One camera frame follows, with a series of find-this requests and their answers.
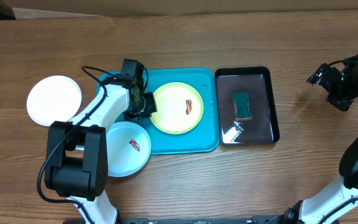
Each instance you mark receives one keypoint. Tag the yellow-green plate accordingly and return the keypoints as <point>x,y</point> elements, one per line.
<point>179,108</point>

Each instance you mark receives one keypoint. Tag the teal plastic tray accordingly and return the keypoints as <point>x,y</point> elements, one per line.
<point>205,136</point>

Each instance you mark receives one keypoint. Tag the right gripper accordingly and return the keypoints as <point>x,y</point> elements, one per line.
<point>330,76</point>

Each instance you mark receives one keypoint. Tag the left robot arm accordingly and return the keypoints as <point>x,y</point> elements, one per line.
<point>76,166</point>

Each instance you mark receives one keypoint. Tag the cardboard panel at back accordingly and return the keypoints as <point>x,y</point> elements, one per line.
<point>180,7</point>

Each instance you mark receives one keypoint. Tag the green scrubbing sponge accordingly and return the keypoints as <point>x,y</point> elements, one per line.
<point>241,106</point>

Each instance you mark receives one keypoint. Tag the white plate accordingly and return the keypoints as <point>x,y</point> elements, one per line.
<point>55,98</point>

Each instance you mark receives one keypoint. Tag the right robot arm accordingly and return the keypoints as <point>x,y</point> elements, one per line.
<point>341,195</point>

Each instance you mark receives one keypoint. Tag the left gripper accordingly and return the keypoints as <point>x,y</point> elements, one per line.
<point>151,107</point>

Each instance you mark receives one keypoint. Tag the black water tray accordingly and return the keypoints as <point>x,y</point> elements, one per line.
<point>263,127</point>

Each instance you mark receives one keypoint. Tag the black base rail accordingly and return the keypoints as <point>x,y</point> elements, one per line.
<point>254,220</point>

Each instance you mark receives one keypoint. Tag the light blue plate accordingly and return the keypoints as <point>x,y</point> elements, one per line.
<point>128,149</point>

